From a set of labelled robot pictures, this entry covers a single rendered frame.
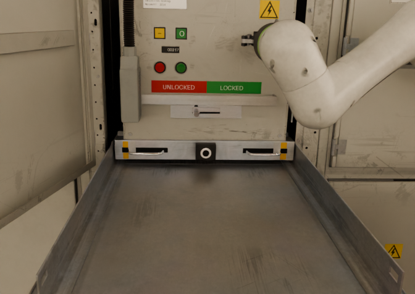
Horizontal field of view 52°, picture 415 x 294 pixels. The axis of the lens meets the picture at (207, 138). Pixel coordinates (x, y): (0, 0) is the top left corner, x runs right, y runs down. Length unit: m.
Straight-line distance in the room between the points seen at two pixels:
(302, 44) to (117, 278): 0.53
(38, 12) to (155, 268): 0.66
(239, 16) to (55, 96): 0.54
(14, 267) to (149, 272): 0.81
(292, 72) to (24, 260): 1.05
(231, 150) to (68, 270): 0.65
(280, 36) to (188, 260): 0.45
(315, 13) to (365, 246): 0.69
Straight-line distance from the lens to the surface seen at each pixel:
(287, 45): 0.82
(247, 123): 1.28
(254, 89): 1.26
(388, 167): 1.46
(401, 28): 0.99
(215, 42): 1.23
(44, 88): 1.13
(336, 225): 0.99
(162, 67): 1.23
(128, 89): 1.14
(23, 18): 1.07
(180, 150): 1.28
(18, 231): 1.47
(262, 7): 1.25
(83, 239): 0.91
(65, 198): 1.38
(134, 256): 0.84
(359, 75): 0.91
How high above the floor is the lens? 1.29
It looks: 16 degrees down
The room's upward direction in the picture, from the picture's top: 1 degrees clockwise
